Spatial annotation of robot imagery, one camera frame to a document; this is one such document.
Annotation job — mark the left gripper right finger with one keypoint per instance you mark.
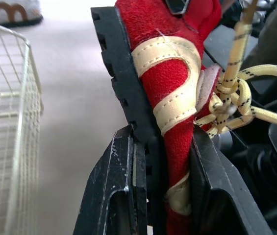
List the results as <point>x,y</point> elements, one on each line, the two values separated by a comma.
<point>216,195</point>

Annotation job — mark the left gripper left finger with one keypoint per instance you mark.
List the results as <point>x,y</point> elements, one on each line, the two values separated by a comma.
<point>113,186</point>

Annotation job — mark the small red shoe yellow laces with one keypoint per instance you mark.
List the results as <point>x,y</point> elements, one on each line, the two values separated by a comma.
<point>167,80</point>

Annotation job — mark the small white shoe brown mark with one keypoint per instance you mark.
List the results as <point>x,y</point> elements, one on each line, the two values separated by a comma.
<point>13,12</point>

